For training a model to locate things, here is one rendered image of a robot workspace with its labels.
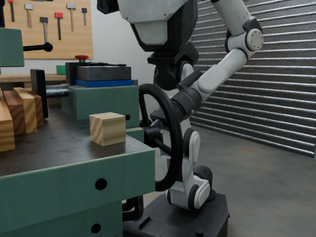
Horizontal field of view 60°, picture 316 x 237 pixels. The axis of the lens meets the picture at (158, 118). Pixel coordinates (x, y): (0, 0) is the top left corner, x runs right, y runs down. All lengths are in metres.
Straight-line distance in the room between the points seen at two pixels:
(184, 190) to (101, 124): 1.13
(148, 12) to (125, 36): 3.39
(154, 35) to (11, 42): 0.63
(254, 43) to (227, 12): 0.14
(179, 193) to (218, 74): 0.76
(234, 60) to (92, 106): 0.62
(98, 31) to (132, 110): 3.70
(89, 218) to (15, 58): 0.32
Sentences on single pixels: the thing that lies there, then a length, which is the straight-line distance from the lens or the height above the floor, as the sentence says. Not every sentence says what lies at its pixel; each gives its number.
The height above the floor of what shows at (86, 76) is 0.98.
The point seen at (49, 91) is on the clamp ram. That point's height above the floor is 0.95.
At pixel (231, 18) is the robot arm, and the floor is 1.16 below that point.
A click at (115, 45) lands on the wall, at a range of 4.36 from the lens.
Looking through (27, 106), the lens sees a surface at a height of 0.94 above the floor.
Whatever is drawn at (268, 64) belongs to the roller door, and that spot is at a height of 0.98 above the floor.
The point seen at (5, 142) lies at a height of 0.91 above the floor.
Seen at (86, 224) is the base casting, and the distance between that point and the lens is 0.49.
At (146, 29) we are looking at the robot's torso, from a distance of 1.11.
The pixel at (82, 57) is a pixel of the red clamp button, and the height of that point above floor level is 1.02.
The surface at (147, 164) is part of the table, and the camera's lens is 0.35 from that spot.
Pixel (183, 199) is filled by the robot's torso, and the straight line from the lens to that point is 1.52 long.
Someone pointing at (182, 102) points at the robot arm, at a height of 0.88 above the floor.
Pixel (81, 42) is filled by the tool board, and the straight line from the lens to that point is 4.12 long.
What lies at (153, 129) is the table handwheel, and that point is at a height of 0.84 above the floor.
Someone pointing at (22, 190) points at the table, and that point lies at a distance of 0.32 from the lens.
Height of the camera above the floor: 1.01
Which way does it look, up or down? 12 degrees down
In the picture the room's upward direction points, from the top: straight up
